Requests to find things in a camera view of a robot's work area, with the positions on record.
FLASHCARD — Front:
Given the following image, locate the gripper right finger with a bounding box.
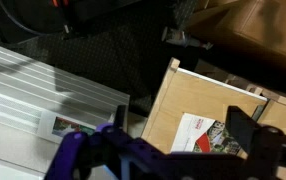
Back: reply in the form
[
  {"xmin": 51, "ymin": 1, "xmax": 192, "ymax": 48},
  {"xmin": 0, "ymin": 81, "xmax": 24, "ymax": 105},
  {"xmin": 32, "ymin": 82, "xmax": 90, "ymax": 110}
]
[{"xmin": 225, "ymin": 105, "xmax": 286, "ymax": 180}]

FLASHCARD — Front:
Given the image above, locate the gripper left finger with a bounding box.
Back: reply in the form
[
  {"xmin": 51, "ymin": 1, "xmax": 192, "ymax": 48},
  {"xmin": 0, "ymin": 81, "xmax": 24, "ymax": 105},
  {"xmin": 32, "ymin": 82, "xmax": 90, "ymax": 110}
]
[{"xmin": 44, "ymin": 104, "xmax": 131, "ymax": 180}]

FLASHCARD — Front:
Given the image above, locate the light wooden nightstand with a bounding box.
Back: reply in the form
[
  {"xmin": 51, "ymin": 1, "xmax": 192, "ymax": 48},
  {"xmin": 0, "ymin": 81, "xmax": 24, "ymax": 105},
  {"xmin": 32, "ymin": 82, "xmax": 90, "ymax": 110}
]
[{"xmin": 249, "ymin": 84, "xmax": 286, "ymax": 180}]

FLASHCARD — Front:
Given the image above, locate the colourful sticker on radiator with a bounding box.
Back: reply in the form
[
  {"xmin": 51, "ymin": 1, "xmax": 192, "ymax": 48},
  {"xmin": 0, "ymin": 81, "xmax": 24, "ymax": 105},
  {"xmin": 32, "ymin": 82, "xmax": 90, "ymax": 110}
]
[{"xmin": 37, "ymin": 111, "xmax": 98, "ymax": 144}]

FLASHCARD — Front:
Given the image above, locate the white printed brochure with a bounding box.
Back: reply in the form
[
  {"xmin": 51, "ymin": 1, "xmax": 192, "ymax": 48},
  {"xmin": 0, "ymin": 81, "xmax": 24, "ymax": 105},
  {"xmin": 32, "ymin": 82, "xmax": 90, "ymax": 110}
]
[{"xmin": 170, "ymin": 113, "xmax": 247, "ymax": 156}]

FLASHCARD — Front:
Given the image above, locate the light wooden drawer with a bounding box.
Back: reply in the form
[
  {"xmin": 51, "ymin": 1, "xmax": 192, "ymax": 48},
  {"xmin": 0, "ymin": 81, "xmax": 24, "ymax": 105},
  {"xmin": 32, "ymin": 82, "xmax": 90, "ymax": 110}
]
[{"xmin": 141, "ymin": 57, "xmax": 269, "ymax": 159}]

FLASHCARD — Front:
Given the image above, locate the small white tube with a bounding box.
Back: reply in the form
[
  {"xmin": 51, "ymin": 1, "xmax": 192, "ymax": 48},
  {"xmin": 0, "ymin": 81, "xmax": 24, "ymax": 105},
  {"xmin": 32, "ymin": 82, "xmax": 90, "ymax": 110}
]
[{"xmin": 161, "ymin": 26, "xmax": 215, "ymax": 51}]

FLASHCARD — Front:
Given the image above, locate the white wall radiator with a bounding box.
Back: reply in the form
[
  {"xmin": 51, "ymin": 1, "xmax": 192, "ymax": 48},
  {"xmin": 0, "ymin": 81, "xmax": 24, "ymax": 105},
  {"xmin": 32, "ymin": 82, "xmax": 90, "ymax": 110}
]
[{"xmin": 0, "ymin": 39, "xmax": 131, "ymax": 180}]

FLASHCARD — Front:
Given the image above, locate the black cable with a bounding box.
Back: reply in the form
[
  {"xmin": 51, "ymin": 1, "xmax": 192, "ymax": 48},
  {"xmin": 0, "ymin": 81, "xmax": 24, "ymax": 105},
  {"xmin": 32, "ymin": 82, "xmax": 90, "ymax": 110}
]
[{"xmin": 0, "ymin": 0, "xmax": 71, "ymax": 37}]

